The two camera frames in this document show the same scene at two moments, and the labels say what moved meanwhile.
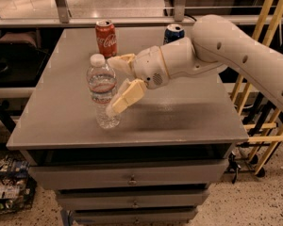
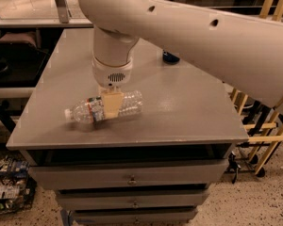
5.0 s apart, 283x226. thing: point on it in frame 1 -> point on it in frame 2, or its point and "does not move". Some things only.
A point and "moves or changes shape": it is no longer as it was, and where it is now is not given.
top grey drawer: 93,175 does not move
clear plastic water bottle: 102,81 moves or changes shape
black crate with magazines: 12,186 does not move
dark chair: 19,60 does not move
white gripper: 148,66 -> 111,74
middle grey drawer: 131,199 does not move
